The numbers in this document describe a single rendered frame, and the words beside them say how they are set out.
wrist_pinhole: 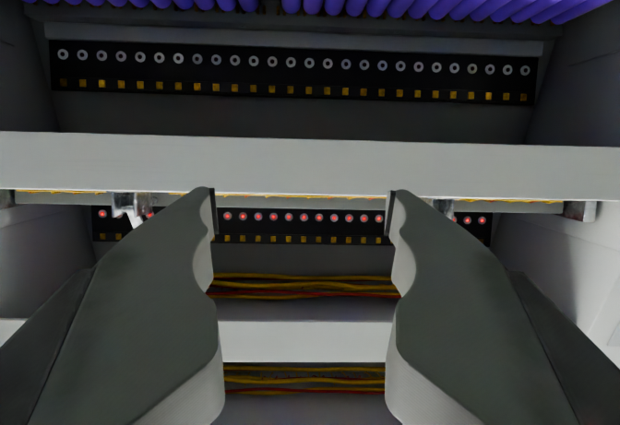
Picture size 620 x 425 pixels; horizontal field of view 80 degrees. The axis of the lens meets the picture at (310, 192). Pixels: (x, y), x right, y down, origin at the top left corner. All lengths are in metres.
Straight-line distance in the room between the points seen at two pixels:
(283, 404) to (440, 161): 0.48
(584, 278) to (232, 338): 0.37
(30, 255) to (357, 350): 0.38
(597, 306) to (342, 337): 0.26
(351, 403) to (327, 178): 0.45
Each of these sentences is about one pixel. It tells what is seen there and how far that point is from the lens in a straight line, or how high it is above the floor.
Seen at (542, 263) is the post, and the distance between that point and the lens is 0.55.
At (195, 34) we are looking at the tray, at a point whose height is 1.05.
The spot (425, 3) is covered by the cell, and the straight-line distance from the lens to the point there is 0.38.
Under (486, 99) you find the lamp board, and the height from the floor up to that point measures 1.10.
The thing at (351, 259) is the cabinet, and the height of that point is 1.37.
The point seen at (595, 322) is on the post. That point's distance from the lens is 0.49.
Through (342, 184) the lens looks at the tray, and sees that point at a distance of 0.30.
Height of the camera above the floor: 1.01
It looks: 27 degrees up
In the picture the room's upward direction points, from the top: 178 degrees counter-clockwise
